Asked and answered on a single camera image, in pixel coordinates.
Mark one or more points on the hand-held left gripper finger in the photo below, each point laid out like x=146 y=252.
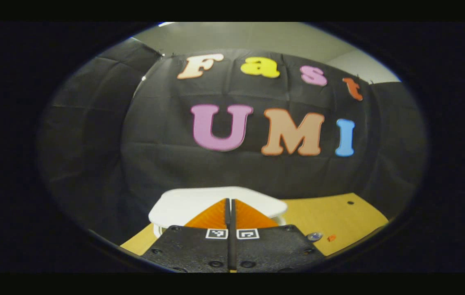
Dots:
x=233 y=215
x=227 y=215

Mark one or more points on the orange paper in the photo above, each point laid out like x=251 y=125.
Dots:
x=331 y=237

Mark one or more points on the white desktop garbage bin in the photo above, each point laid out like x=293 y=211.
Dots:
x=191 y=205

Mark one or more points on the black backdrop cloth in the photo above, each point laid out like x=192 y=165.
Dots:
x=167 y=164

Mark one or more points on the wooden desktop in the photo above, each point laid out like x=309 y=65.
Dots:
x=339 y=217

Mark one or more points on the blue pop can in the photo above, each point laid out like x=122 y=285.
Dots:
x=313 y=236

